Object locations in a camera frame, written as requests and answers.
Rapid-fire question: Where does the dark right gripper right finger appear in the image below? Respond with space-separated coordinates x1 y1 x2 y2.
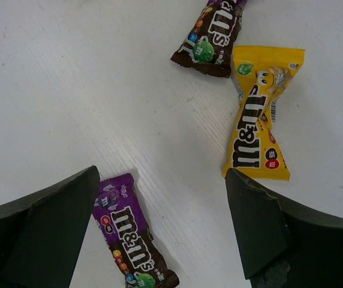
225 169 343 287

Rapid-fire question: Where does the brown purple M&M's packet front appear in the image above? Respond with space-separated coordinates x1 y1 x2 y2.
92 173 180 288

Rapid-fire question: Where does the yellow M&M's packet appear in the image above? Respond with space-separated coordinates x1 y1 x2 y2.
222 46 305 181

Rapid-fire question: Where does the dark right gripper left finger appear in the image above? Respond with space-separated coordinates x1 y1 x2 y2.
0 166 100 287

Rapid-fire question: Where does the brown purple m&m's packet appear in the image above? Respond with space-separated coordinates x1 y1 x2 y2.
92 173 180 288
170 1 247 78

